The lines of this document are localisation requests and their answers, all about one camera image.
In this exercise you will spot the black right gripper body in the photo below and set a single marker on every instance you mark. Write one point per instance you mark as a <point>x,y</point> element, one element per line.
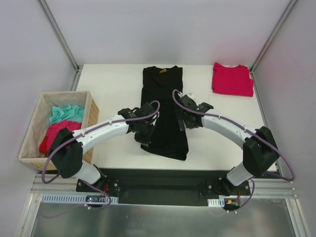
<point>181,121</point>

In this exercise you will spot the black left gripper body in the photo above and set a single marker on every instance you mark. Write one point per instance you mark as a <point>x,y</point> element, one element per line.
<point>143,136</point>

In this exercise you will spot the black flower print t-shirt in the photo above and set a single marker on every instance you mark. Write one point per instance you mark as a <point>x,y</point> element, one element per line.
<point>167,139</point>

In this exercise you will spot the wicker laundry basket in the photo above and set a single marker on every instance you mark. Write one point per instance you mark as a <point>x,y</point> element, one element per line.
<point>30,150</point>

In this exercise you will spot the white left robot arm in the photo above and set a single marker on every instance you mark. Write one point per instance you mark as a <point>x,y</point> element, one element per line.
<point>67,150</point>

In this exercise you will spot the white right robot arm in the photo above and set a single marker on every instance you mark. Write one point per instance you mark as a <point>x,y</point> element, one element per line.
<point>258,145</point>

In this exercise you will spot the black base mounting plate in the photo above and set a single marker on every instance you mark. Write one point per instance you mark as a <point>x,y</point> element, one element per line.
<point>162,187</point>

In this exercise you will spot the folded red t-shirt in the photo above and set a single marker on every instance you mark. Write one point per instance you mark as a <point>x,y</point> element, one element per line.
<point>232,80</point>

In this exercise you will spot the teal t-shirt in basket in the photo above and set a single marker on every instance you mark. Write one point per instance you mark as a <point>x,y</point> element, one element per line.
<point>69,113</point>

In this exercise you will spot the right white cable duct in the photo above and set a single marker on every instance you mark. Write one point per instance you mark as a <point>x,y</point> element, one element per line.
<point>222,202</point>

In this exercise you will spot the white cable duct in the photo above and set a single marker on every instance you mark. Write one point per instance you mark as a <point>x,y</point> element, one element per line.
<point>78,199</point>
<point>222,202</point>

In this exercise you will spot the aluminium front rail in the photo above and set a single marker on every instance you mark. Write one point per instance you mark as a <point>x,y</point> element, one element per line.
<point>264,188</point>

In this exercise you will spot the left white cable duct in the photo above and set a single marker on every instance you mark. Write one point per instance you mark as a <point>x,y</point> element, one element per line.
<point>78,199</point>

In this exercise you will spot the right aluminium frame post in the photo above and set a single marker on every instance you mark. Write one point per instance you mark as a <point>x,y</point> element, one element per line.
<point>273,34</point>

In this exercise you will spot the aluminium frame post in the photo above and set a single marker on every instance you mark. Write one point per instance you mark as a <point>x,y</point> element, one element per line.
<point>58,33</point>
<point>273,34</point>

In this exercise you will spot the left aluminium frame post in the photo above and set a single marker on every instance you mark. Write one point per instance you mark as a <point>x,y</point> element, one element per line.
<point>58,33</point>

